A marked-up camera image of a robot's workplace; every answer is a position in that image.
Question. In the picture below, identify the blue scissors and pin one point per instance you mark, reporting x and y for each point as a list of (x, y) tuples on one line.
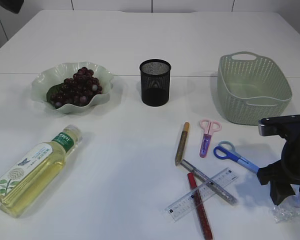
[(226, 150)]

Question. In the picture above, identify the purple grape bunch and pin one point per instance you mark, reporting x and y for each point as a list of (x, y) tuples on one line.
[(78, 90)]

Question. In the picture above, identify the yellow tea bottle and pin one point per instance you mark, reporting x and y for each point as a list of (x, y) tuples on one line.
[(25, 181)]

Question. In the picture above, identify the gold glitter pen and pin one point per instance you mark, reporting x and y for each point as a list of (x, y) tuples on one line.
[(181, 144)]

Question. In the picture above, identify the silver glitter pen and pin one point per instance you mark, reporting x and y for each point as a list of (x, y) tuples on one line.
[(211, 184)]

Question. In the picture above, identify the pink scissors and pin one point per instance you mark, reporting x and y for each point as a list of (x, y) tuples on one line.
[(209, 128)]

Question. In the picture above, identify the clear plastic sheet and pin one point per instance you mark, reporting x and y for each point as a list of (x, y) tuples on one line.
[(288, 210)]

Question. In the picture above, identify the clear plastic ruler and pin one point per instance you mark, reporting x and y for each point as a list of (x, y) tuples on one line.
[(186, 203)]

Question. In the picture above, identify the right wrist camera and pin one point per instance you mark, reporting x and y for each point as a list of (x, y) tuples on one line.
[(283, 126)]

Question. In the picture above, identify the red glitter pen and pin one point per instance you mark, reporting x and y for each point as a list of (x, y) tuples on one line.
[(200, 209)]

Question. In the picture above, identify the black mesh pen holder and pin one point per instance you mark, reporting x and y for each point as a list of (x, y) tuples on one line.
[(155, 82)]

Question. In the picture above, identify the green wavy plate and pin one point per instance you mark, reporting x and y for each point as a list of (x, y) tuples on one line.
[(55, 76)]

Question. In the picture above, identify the green plastic basket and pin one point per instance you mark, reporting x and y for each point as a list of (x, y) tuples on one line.
[(251, 87)]

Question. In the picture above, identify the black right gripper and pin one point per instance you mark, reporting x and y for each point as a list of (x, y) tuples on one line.
[(283, 172)]

